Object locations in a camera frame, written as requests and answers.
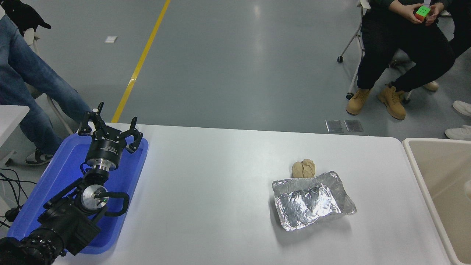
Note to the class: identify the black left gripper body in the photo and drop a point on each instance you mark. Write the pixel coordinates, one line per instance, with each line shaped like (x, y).
(105, 150)

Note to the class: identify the colourful puzzle cube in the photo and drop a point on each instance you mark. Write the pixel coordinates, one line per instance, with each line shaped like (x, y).
(422, 13)

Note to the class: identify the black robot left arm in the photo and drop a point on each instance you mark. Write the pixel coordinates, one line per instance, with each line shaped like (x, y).
(70, 221)

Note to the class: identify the seated person's right hand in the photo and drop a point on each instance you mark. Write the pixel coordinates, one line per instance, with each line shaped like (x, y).
(404, 10)

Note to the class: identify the seated person's left hand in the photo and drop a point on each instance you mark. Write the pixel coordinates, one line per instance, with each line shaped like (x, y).
(436, 11)

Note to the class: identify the blue plastic tray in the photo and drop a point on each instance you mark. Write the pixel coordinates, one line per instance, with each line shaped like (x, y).
(62, 173)

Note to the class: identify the person with sneakers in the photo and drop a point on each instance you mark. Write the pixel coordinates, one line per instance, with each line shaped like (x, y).
(29, 73)

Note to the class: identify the small white side table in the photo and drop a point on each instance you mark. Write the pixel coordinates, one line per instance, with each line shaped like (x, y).
(11, 117)

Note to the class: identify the grey seat wheeled chair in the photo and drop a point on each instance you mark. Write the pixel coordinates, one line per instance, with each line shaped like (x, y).
(30, 36)

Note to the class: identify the black garment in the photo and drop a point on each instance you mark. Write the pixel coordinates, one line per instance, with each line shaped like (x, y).
(25, 14)

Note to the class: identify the crumpled tan paper ball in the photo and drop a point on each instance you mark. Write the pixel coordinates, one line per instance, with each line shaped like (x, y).
(303, 168)

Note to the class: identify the crumpled silver foil tray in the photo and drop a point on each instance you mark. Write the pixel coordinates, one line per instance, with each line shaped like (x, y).
(309, 202)

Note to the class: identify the metal floor plate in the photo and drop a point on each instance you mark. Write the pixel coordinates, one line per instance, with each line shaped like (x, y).
(353, 125)
(334, 126)

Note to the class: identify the person with tan boots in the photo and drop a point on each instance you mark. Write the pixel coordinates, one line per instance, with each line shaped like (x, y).
(397, 51)

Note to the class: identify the beige shoe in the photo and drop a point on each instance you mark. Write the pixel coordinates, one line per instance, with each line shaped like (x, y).
(431, 85)

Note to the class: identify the large pale bin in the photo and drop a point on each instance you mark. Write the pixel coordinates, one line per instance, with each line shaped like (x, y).
(441, 176)

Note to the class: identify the person with white shoes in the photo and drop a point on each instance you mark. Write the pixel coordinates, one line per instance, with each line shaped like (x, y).
(461, 29)

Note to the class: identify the white frame wheeled chair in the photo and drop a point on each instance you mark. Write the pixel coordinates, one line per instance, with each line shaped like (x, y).
(340, 58)

